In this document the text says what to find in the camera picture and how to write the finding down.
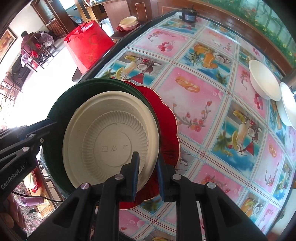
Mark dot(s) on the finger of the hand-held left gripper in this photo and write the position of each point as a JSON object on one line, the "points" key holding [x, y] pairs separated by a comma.
{"points": [[41, 128]]}

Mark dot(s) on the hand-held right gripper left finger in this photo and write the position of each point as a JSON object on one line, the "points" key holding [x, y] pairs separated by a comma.
{"points": [[135, 176]]}

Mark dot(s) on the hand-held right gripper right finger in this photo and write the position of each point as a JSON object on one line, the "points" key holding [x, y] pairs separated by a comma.
{"points": [[161, 180]]}

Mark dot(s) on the dark green plate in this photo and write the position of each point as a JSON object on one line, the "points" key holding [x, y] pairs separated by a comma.
{"points": [[60, 109]]}

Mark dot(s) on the cream paper plate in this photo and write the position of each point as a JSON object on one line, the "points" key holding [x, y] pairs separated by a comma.
{"points": [[111, 129]]}

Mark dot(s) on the red glass plate gold rim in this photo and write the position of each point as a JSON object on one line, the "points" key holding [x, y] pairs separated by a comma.
{"points": [[166, 125]]}

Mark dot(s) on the stacked cream bowls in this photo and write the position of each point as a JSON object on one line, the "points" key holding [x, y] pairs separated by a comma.
{"points": [[128, 22]]}

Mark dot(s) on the person's left hand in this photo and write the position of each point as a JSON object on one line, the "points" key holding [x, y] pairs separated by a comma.
{"points": [[9, 220]]}

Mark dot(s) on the pink bottle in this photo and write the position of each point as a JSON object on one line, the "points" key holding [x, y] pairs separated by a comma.
{"points": [[31, 201]]}

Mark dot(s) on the dark wooden chair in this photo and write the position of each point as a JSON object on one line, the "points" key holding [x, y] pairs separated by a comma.
{"points": [[38, 49]]}

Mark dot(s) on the fruit print tablecloth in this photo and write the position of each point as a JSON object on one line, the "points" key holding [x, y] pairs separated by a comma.
{"points": [[198, 102]]}

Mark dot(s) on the red gift bag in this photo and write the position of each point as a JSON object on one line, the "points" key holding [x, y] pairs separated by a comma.
{"points": [[87, 46]]}

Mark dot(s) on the wooden display cabinet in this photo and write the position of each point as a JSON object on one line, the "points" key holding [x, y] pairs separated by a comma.
{"points": [[55, 18]]}

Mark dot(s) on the white paper bowl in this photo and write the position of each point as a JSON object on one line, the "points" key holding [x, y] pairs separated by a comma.
{"points": [[263, 81], [288, 106]]}

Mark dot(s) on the black round container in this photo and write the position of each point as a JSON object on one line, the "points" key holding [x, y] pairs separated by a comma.
{"points": [[188, 15]]}

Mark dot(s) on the framed wall picture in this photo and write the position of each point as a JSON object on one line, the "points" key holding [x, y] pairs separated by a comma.
{"points": [[7, 44]]}

